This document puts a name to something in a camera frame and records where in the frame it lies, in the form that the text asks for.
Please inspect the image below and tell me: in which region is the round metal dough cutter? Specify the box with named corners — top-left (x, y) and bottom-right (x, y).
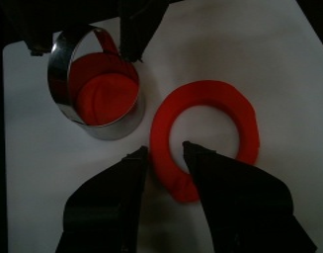
top-left (47, 23), bottom-right (147, 141)

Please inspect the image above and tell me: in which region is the red dough disc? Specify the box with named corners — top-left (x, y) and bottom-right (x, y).
top-left (75, 72), bottom-right (140, 127)

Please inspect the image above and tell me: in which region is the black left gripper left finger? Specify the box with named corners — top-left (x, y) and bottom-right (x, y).
top-left (54, 145), bottom-right (151, 253)

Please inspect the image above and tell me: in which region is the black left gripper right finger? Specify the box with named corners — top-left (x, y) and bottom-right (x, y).
top-left (181, 140), bottom-right (319, 253)

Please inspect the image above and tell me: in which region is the red dough ring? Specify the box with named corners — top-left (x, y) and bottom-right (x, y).
top-left (148, 79), bottom-right (262, 204)

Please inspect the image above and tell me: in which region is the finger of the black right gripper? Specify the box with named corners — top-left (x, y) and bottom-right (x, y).
top-left (15, 13), bottom-right (59, 57)
top-left (116, 0), bottom-right (170, 64)

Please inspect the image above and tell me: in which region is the white plastic cutting board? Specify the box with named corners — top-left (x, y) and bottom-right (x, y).
top-left (2, 0), bottom-right (323, 253)

